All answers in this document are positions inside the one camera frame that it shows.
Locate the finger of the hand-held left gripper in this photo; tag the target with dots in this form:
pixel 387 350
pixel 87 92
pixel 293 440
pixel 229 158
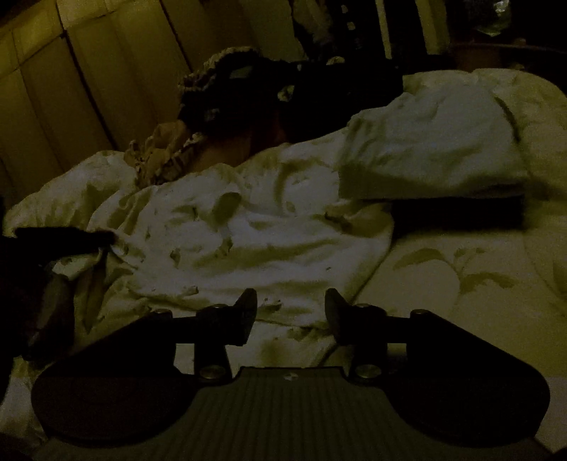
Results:
pixel 84 241

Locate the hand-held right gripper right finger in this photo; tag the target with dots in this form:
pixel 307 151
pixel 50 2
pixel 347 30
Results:
pixel 332 310

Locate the dark wooden nightstand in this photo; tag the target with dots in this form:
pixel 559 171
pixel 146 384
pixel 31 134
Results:
pixel 487 55

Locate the white pillow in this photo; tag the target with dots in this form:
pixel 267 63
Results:
pixel 425 142

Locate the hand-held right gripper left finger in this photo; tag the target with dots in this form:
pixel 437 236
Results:
pixel 250 310

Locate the speckled knit cloth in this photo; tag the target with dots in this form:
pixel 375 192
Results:
pixel 212 62

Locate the pile of dark clothes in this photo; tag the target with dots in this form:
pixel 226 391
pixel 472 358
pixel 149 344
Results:
pixel 319 102

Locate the beige patterned cloth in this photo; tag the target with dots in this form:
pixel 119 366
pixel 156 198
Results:
pixel 159 150

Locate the hanging striped clothing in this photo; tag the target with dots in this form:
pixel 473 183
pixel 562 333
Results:
pixel 350 26

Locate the reddish cloth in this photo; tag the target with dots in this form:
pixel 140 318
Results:
pixel 230 150

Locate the white floral bed quilt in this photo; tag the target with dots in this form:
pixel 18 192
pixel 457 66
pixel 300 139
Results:
pixel 443 301

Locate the beige panelled wardrobe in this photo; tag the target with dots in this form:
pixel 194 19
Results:
pixel 88 88

